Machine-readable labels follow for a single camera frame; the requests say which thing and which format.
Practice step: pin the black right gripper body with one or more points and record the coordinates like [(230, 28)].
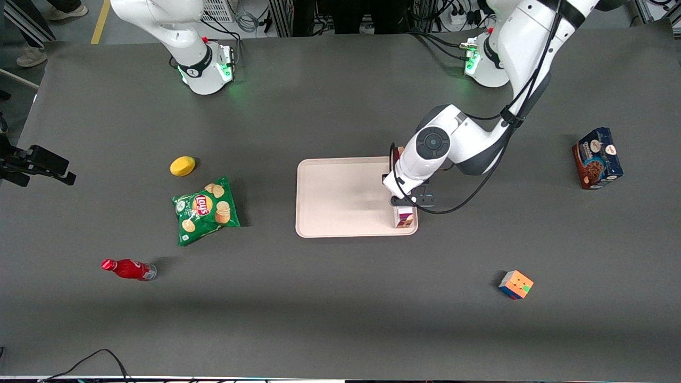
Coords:
[(27, 161)]

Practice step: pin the red cookie box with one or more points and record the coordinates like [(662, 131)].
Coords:
[(404, 218)]

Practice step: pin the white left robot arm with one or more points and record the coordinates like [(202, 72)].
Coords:
[(433, 143)]

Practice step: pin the beige plastic tray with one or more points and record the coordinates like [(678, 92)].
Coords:
[(340, 197)]

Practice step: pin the blue chocolate cookie box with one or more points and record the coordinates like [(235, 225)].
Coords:
[(598, 159)]

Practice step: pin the white vented box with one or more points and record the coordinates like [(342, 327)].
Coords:
[(218, 9)]

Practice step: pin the beige shoe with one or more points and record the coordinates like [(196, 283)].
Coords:
[(68, 11), (31, 57)]

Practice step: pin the yellow lemon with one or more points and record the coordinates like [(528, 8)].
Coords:
[(182, 166)]

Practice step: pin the red soda bottle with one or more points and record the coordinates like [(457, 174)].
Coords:
[(130, 269)]

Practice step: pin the colourful puzzle cube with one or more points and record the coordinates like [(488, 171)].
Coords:
[(516, 284)]

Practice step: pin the green chips bag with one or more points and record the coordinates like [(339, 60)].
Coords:
[(205, 210)]

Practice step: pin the person in dark clothing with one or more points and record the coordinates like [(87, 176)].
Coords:
[(351, 16)]

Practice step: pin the white power strip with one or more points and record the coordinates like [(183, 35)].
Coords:
[(462, 18)]

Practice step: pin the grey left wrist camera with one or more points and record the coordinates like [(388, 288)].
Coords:
[(425, 198)]

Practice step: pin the dark aluminium frame bar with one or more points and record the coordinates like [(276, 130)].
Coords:
[(32, 24)]

